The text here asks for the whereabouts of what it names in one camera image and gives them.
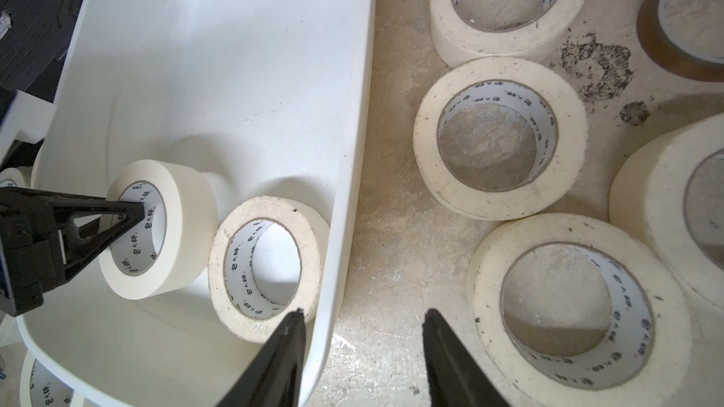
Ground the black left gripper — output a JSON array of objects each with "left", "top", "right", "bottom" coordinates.
[{"left": 1, "top": 188, "right": 145, "bottom": 317}]

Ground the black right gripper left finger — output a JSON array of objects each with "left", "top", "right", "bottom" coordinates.
[{"left": 218, "top": 309, "right": 307, "bottom": 407}]

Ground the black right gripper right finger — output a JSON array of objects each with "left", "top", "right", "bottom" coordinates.
[{"left": 422, "top": 308, "right": 509, "bottom": 407}]

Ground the cream tape roll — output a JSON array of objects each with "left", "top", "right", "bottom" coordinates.
[
  {"left": 430, "top": 0, "right": 586, "bottom": 68},
  {"left": 0, "top": 167, "right": 32, "bottom": 188},
  {"left": 20, "top": 352, "right": 86, "bottom": 407},
  {"left": 468, "top": 214, "right": 692, "bottom": 406},
  {"left": 99, "top": 159, "right": 218, "bottom": 301},
  {"left": 609, "top": 114, "right": 723, "bottom": 311},
  {"left": 413, "top": 58, "right": 588, "bottom": 220},
  {"left": 207, "top": 196, "right": 330, "bottom": 344}
]

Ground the white plastic storage box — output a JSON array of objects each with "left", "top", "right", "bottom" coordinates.
[{"left": 19, "top": 0, "right": 374, "bottom": 406}]

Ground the black plastic tool case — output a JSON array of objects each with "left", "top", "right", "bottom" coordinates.
[{"left": 1, "top": 0, "right": 83, "bottom": 102}]

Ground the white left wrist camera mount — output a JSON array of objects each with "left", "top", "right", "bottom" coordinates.
[{"left": 1, "top": 88, "right": 57, "bottom": 160}]

